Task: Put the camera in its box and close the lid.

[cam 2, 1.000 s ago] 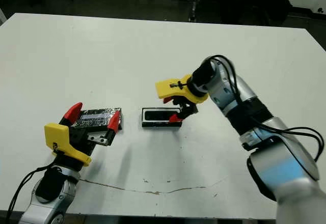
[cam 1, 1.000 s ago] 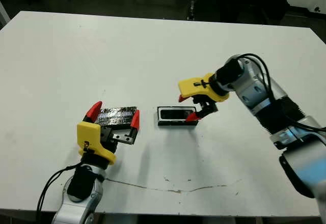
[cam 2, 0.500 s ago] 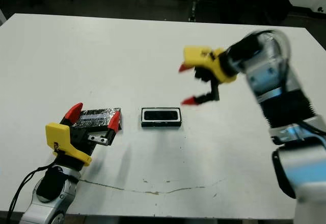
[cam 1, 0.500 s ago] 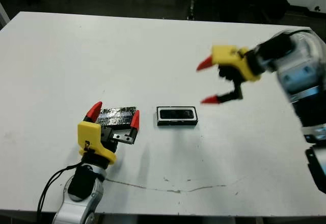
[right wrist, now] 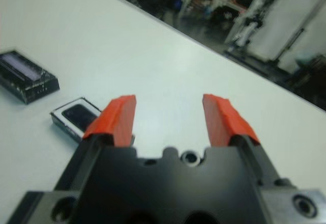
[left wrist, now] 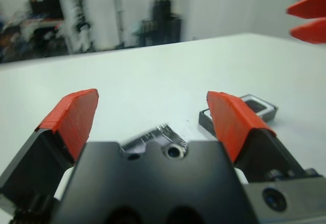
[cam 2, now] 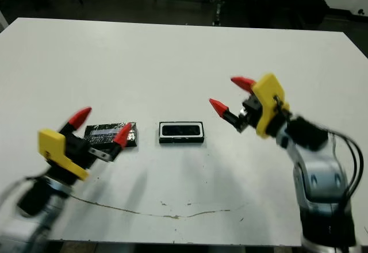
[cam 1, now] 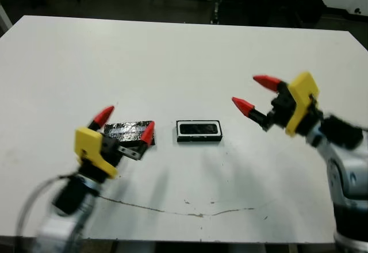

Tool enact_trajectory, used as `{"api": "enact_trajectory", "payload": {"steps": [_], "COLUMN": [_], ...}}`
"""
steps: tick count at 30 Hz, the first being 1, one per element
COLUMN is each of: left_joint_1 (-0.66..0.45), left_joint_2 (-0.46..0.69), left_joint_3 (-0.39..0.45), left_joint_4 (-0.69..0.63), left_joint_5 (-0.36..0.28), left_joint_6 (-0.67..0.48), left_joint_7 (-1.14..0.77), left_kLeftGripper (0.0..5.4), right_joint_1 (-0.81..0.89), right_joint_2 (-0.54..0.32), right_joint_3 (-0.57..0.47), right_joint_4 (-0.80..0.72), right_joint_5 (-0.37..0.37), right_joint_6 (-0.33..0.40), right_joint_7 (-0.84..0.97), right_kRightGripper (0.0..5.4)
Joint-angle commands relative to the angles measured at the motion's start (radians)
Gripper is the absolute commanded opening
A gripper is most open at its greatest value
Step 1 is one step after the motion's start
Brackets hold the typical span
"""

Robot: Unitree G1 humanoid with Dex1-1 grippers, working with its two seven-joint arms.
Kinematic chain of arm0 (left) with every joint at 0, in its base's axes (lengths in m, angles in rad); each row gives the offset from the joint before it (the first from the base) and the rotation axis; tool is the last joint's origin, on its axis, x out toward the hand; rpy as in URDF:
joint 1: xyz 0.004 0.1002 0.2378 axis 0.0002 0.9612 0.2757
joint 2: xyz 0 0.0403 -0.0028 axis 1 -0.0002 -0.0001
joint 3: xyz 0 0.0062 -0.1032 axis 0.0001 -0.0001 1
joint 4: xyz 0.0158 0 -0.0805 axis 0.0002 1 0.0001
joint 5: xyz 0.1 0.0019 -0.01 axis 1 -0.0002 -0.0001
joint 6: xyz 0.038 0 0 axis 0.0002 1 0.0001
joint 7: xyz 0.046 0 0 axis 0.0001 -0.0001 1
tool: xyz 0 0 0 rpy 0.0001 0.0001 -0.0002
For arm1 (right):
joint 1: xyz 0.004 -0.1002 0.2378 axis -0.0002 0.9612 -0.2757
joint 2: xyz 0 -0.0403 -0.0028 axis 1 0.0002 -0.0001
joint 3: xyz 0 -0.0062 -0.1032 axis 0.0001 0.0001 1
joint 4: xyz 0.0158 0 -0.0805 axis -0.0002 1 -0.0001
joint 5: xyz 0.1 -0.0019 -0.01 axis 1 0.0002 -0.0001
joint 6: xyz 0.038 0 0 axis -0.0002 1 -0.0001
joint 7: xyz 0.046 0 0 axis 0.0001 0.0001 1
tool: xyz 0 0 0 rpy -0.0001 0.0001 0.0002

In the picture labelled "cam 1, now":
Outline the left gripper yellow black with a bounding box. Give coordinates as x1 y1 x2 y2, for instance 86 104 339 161
75 105 156 183

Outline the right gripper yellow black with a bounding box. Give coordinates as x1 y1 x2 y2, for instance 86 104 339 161
231 71 320 136

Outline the black glossy box lid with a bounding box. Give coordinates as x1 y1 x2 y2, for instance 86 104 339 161
103 120 158 147

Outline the black box base white insert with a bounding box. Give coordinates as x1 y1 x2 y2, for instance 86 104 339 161
176 119 224 144

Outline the black metal stand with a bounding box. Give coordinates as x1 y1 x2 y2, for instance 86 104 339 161
209 0 224 25

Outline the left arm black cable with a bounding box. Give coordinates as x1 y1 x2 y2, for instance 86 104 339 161
16 174 76 236

